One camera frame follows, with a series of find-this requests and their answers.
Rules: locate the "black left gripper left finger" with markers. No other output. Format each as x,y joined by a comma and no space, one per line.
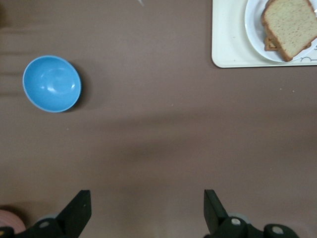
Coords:
74,218

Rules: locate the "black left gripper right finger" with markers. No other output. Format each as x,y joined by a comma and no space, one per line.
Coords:
218,220

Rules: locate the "white round plate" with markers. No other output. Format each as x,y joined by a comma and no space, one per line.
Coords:
253,29

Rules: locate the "bread slice without egg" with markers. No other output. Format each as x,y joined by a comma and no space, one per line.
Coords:
289,27

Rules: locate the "pink bowl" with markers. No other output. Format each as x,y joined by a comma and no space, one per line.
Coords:
11,221

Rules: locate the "blue bowl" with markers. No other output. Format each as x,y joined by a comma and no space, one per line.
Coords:
52,84

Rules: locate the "cream bear print tray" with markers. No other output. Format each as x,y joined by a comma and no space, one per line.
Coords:
227,37

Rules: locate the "small grey paper scrap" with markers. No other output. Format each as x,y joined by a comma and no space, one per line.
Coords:
141,2

